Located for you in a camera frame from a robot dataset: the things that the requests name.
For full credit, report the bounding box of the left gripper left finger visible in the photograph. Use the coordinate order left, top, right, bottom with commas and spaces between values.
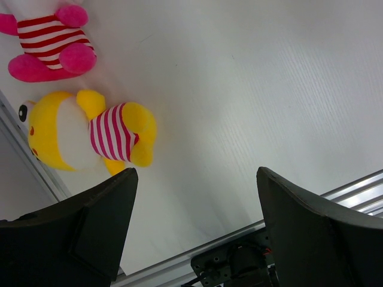
1, 168, 138, 286

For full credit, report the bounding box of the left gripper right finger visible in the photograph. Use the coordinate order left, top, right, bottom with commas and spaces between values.
256, 167, 382, 286

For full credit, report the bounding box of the yellow toy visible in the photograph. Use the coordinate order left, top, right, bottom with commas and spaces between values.
18, 90, 157, 175

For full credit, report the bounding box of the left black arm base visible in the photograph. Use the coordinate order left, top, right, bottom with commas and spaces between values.
182, 227, 280, 286

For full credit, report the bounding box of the left aluminium frame post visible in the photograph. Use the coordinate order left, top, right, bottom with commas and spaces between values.
1, 93, 72, 203

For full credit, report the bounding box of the aluminium front rail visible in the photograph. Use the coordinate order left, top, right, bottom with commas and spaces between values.
115, 168, 382, 286

